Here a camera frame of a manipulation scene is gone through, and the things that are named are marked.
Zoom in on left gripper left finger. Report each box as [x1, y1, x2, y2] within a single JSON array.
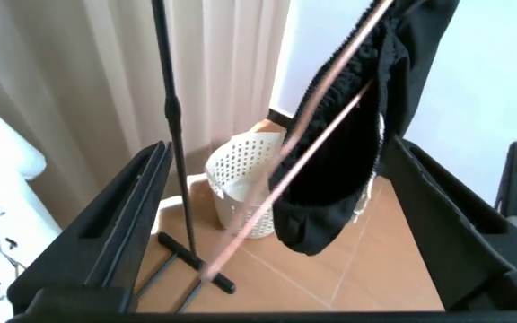
[[6, 140, 175, 315]]

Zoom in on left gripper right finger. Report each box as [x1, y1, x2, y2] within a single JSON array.
[[383, 135, 517, 313]]

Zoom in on black shorts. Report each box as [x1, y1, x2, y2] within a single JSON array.
[[267, 0, 461, 258]]

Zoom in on pink clothes hanger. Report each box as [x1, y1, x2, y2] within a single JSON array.
[[199, 0, 397, 282]]

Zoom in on black clothes rack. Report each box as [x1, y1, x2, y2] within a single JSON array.
[[135, 0, 238, 314]]

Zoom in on white laundry basket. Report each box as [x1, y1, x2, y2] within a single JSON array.
[[204, 129, 286, 240]]

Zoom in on beige curtain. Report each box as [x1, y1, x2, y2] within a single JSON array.
[[0, 0, 292, 230]]

